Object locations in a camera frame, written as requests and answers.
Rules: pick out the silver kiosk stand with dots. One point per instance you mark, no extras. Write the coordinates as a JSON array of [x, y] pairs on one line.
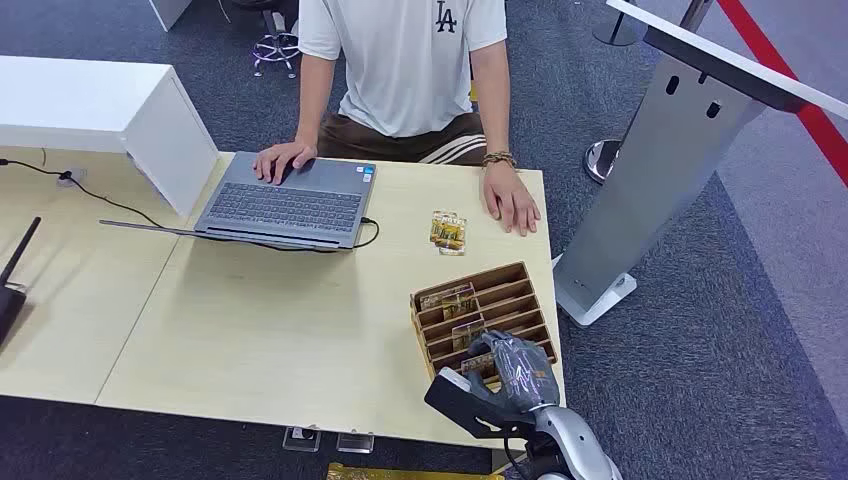
[[662, 166]]

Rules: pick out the person's right forearm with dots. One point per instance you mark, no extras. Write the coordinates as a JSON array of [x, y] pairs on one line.
[[312, 99]]

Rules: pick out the black router with antenna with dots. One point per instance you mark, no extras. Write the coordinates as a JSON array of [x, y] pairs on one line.
[[8, 301]]

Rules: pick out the grey laptop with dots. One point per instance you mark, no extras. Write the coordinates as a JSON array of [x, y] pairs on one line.
[[291, 205]]

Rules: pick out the white cabinet corner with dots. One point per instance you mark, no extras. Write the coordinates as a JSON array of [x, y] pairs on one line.
[[169, 12]]

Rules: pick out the white desk shelf box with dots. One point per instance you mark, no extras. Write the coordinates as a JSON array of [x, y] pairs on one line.
[[99, 99]]

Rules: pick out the person's right hand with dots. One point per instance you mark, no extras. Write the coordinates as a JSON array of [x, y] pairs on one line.
[[281, 159]]

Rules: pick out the person's left forearm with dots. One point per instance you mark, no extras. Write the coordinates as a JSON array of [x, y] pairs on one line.
[[493, 99]]

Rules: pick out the person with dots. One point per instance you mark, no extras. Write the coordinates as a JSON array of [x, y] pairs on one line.
[[404, 66]]

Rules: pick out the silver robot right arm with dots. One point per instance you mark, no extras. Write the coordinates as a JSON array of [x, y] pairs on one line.
[[580, 444]]

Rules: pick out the wooden slotted card holder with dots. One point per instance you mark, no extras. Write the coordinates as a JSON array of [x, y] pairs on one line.
[[510, 298]]

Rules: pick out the gold foil sheet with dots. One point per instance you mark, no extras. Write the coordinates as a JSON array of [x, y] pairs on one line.
[[397, 473]]

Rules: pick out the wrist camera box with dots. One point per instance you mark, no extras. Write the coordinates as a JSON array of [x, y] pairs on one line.
[[457, 401]]

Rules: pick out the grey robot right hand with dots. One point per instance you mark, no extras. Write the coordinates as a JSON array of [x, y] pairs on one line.
[[520, 378]]

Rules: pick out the stack of gold cards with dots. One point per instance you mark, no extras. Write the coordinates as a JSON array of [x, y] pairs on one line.
[[449, 232]]

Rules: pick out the red barrier belt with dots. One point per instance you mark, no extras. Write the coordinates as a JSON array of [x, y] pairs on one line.
[[821, 126]]

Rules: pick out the person's left hand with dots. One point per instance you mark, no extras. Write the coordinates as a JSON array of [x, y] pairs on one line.
[[510, 195]]

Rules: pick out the chrome swivel chair base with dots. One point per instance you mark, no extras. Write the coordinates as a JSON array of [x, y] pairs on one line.
[[275, 46]]

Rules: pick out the clear acrylic bracket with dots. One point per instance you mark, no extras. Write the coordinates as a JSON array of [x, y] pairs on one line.
[[356, 442], [301, 438]]

